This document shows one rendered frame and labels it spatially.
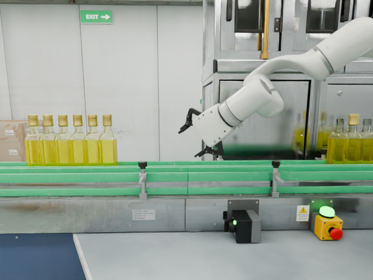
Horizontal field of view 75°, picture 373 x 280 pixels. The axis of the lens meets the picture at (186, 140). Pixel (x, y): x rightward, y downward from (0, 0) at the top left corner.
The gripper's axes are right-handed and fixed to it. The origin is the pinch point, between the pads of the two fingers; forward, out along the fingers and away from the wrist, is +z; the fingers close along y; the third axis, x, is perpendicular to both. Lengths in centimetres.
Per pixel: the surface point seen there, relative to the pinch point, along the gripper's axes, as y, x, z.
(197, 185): -13.5, -4.4, 10.4
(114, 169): 8.3, 4.2, 32.0
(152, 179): -2.7, 3.4, 19.3
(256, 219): -32.6, -4.0, -1.7
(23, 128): 155, -115, 278
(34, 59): 261, -180, 263
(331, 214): -46, -18, -18
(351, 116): -27, -49, -39
